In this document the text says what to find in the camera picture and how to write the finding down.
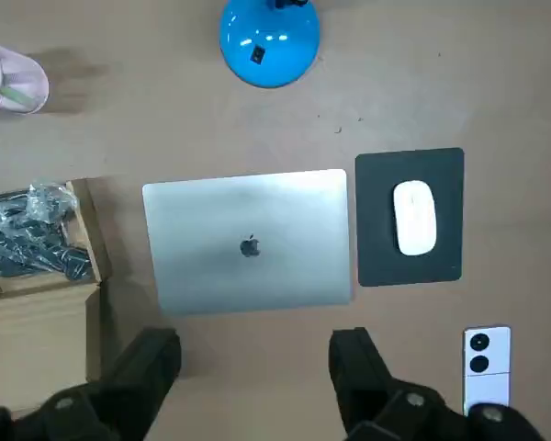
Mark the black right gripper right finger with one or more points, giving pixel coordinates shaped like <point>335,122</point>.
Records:
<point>376,404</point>

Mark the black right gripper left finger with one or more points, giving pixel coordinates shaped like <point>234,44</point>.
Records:
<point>128,395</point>

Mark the grey laptop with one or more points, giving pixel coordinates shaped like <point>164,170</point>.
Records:
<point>248,220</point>

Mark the blue desk lamp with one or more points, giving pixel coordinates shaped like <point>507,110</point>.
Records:
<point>271,46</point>

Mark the open cardboard box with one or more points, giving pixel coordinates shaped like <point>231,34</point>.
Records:
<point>37,340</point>

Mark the lavender flip phone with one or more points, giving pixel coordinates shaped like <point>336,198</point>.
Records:
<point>486,386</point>

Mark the black mouse pad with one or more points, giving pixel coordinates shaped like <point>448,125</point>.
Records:
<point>376,266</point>

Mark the plastic bag of black parts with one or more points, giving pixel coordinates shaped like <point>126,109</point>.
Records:
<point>27,239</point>

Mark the white computer mouse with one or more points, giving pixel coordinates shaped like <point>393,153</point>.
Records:
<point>414,218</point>

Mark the green pen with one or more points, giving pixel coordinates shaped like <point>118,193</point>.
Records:
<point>14,95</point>

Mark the pink mesh pen cup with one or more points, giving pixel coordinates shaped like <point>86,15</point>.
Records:
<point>25,69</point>

